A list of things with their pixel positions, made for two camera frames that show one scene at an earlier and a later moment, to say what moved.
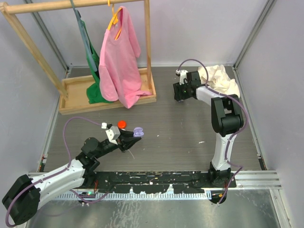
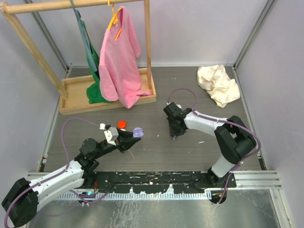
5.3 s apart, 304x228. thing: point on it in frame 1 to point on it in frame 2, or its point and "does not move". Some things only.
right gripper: [177, 88] to [174, 132]
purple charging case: [138, 132] does not move
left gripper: [125, 138] does not move
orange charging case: [121, 124] does not move
